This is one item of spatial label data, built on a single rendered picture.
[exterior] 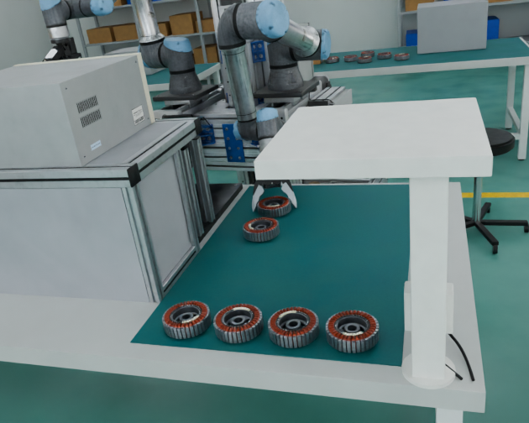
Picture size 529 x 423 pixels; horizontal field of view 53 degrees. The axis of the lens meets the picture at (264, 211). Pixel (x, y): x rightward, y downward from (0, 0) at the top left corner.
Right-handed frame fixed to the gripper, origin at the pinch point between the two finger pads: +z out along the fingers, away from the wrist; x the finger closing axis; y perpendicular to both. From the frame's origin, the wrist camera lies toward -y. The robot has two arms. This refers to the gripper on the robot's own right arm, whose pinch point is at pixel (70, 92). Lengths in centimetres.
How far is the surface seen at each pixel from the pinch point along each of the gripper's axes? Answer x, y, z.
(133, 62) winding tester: -59, -33, -15
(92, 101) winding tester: -62, -56, -10
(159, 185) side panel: -74, -53, 14
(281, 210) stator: -90, -14, 38
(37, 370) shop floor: 29, -35, 115
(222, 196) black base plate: -63, -6, 38
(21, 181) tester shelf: -47, -72, 6
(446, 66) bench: -112, 239, 43
